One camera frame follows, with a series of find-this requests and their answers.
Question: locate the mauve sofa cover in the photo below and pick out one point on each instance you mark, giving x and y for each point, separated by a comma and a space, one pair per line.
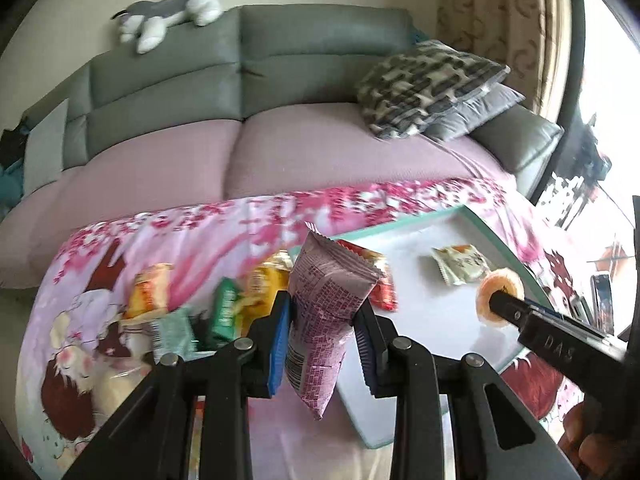
300, 150

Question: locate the black white patterned cushion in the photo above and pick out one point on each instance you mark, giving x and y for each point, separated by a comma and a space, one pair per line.
425, 85

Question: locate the dark green snack packet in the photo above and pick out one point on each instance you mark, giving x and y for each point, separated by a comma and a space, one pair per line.
225, 310

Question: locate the round pastry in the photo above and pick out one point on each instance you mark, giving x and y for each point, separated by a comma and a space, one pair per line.
505, 280

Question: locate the plain grey cushion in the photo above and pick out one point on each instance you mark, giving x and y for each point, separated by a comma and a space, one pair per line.
480, 110

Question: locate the red cartoon snack packet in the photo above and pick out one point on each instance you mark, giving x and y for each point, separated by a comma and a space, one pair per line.
382, 280

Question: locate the yellow bread packet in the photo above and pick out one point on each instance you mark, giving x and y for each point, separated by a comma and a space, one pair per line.
260, 290

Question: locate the black metal frame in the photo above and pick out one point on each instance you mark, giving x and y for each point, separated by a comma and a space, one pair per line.
595, 150

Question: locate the light grey cushion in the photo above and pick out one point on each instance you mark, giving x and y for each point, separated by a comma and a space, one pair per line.
47, 145

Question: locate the white tray with teal rim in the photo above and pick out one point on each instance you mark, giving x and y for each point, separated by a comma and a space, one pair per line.
425, 335

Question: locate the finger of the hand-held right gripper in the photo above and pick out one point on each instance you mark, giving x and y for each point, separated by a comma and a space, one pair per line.
510, 307

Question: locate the pink printed blanket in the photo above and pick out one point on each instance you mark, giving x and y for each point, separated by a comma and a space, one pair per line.
200, 240

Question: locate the pink snack packet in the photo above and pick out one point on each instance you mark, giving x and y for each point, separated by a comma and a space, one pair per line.
325, 300

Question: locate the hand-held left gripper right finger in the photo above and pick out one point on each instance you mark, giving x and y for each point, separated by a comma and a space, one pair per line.
367, 355

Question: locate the grey white plush toy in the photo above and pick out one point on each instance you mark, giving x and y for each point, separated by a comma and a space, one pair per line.
165, 10

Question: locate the pale teal snack packet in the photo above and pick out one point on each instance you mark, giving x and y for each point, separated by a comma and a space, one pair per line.
172, 332

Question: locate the orange snack packet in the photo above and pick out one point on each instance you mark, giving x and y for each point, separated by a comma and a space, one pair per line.
147, 292

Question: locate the person's right hand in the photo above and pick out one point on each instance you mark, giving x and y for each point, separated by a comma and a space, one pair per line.
580, 455

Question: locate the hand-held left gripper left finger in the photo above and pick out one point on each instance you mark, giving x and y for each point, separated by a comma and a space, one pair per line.
280, 350

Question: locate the cream green snack packet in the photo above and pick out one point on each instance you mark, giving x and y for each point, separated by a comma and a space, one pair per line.
462, 265

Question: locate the beige patterned curtain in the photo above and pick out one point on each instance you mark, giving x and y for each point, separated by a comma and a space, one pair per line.
500, 10

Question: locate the grey sofa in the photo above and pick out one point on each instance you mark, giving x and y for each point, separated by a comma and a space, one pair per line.
310, 60

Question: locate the dark bag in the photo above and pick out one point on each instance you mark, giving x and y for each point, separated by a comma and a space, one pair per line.
12, 142

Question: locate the teal cloth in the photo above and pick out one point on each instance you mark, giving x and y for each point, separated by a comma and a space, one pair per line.
11, 185

